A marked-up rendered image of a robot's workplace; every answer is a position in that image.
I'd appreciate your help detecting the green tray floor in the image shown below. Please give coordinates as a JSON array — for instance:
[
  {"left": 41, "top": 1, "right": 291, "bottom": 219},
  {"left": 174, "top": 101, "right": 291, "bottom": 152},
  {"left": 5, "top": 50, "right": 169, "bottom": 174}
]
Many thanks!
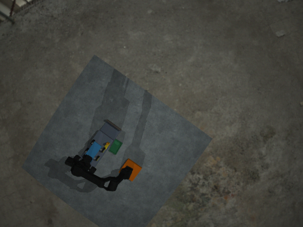
[{"left": 110, "top": 140, "right": 122, "bottom": 153}]

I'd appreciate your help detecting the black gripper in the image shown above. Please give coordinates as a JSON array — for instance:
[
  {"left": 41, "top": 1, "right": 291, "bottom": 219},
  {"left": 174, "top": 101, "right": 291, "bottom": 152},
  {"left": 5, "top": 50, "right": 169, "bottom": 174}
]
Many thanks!
[{"left": 74, "top": 155, "right": 97, "bottom": 174}]

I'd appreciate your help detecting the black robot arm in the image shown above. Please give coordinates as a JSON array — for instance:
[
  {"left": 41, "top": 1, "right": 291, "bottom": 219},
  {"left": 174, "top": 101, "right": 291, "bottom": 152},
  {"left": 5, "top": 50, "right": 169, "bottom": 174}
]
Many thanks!
[{"left": 65, "top": 154, "right": 133, "bottom": 192}]

